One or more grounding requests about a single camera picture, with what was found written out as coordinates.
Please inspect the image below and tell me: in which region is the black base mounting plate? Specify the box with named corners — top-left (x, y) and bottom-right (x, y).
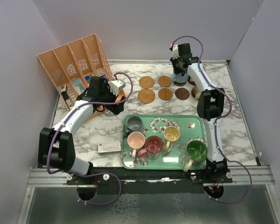
top-left (37, 158), bottom-right (234, 203)

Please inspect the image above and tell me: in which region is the orange plastic file organizer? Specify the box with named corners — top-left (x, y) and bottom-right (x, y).
top-left (38, 34), bottom-right (114, 111)

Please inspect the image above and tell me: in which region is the grey ceramic mug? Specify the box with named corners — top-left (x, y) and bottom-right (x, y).
top-left (123, 116), bottom-right (144, 138)

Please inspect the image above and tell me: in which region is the pink ceramic mug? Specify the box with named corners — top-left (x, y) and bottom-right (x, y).
top-left (127, 132), bottom-right (146, 158)

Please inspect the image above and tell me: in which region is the red ceramic mug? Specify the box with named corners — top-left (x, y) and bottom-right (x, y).
top-left (137, 136), bottom-right (163, 160)

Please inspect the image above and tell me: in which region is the blue ceramic mug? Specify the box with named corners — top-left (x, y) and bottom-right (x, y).
top-left (172, 72), bottom-right (189, 84)

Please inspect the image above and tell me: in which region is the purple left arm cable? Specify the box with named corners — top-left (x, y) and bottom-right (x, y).
top-left (47, 72), bottom-right (134, 206)

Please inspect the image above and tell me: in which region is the yellow ceramic mug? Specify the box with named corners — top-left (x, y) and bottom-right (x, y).
top-left (163, 126), bottom-right (181, 153)

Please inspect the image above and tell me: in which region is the green floral mug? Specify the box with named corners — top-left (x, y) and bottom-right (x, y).
top-left (182, 140), bottom-right (208, 172)

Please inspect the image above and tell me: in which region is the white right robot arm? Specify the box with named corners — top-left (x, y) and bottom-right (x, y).
top-left (169, 43), bottom-right (227, 182)

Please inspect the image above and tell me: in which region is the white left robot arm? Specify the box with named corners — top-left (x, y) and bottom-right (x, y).
top-left (38, 76), bottom-right (126, 184)

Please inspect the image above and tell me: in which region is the orange wooden coaster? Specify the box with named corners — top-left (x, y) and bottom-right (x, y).
top-left (158, 75), bottom-right (172, 87)

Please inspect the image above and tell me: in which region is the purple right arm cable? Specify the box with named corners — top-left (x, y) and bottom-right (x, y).
top-left (169, 35), bottom-right (253, 203)

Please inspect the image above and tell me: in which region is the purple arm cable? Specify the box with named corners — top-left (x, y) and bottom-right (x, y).
top-left (169, 35), bottom-right (253, 203)
top-left (47, 72), bottom-right (134, 206)

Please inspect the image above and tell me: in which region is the tan ceramic mug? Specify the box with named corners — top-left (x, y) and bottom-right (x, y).
top-left (193, 86), bottom-right (201, 93)

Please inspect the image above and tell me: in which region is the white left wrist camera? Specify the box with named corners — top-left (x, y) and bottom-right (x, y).
top-left (109, 79), bottom-right (126, 96)

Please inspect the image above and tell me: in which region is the white small card box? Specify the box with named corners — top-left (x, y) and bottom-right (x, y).
top-left (98, 141), bottom-right (121, 154)

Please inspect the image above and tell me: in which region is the light wooden coaster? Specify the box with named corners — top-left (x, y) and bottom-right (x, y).
top-left (158, 88), bottom-right (173, 101)

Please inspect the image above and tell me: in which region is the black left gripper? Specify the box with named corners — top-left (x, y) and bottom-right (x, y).
top-left (99, 83), bottom-right (126, 114)

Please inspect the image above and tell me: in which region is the green floral tray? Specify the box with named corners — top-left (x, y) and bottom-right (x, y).
top-left (121, 114), bottom-right (205, 170)

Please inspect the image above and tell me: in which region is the dark walnut wooden coaster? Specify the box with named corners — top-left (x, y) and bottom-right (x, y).
top-left (174, 82), bottom-right (187, 86)

